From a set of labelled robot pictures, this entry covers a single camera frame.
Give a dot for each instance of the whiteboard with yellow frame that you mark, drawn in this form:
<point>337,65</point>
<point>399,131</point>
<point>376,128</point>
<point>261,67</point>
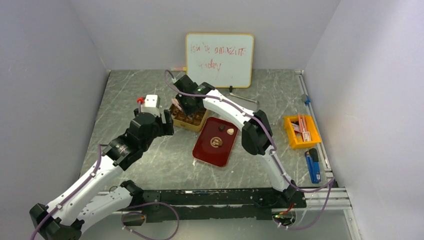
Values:
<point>223,60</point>

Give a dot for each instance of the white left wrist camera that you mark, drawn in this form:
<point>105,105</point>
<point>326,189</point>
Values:
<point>149,104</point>

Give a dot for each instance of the metal tweezers with pink grips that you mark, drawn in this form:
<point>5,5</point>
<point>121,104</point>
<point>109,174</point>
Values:
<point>176,104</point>

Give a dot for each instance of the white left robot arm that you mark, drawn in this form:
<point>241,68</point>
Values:
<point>70,214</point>

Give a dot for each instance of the yellow plastic bin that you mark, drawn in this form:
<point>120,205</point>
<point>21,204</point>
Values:
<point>301,131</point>

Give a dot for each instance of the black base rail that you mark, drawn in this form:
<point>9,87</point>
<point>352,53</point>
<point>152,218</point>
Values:
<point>204,204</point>

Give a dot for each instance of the gold chocolate tin box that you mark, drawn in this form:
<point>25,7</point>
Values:
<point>193,122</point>

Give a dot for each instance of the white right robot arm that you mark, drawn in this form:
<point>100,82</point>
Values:
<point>256,132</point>

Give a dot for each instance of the red rectangular tray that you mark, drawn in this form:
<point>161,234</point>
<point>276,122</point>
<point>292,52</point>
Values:
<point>213,146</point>

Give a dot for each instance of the dark round chocolate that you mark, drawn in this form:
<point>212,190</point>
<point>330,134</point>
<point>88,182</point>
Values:
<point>221,127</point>

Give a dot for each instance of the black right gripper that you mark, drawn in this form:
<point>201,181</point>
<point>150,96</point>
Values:
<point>189,108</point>

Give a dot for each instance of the beige heart chocolate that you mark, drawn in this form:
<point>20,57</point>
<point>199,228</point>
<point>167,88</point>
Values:
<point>230,131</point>

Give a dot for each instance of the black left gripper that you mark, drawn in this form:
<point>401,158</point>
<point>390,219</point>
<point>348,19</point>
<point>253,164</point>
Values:
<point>165,128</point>

